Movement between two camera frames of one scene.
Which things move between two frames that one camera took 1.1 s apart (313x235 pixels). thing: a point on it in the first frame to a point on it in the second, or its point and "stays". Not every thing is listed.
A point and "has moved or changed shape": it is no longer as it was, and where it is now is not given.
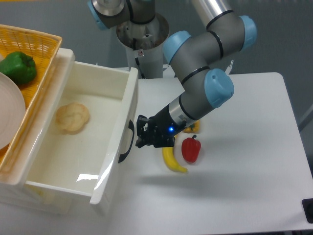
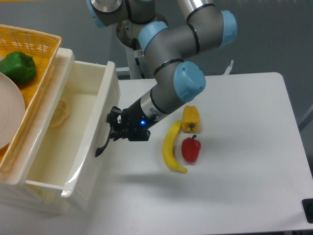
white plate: (12, 112) stays
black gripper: (162, 129) to (135, 125)
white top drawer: (85, 143) has moved or changed shape
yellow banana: (168, 154) stays
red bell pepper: (190, 148) stays
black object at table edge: (307, 206) stays
